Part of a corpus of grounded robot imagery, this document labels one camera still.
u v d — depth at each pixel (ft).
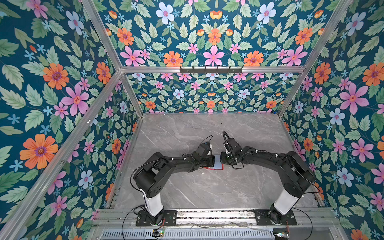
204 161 2.57
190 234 2.51
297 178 1.54
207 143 2.82
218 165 2.95
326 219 2.46
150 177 1.56
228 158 2.65
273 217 2.14
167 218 2.41
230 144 2.41
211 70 3.02
